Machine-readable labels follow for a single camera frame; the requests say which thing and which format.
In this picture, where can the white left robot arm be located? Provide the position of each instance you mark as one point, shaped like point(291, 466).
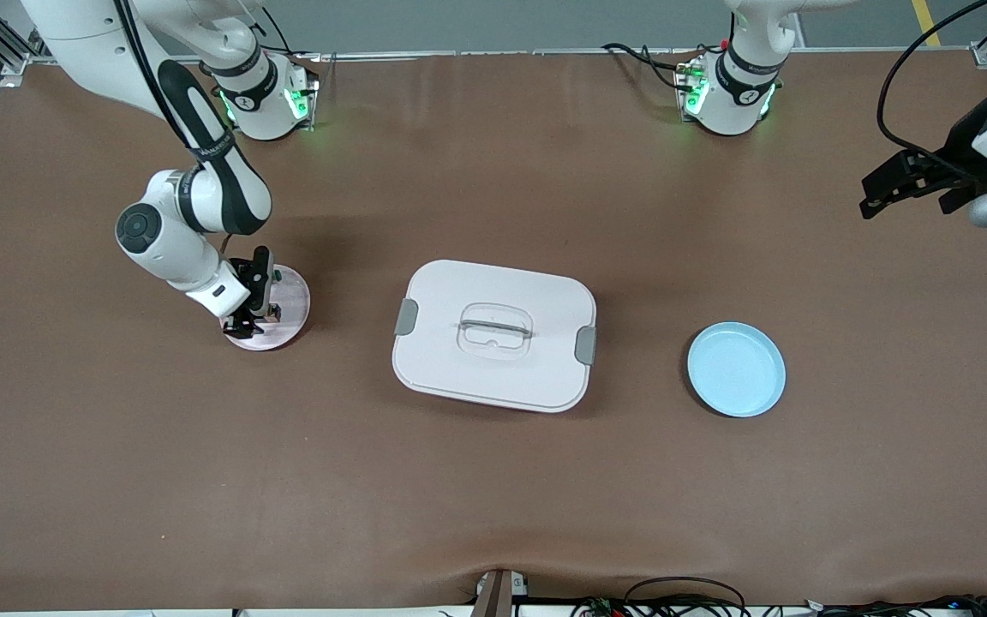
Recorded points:
point(729, 94)

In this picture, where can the pink round plate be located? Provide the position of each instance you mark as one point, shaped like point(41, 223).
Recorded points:
point(290, 300)

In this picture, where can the white lidded storage box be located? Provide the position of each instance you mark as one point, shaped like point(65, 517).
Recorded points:
point(493, 381)

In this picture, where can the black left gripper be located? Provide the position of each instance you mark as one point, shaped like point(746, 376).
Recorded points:
point(963, 143)

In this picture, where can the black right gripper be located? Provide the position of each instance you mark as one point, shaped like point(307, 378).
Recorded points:
point(255, 276)

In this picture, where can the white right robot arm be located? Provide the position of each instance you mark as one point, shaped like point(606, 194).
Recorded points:
point(168, 240)

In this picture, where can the silver table edge rail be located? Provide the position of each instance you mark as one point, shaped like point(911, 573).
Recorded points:
point(502, 53)

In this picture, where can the camera mount post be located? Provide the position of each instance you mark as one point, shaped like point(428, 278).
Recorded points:
point(498, 596)

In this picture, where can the light blue round plate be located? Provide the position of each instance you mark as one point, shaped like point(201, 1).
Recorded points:
point(736, 370)

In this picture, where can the grey box latch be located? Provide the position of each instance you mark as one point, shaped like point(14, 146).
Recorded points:
point(585, 345)
point(406, 317)

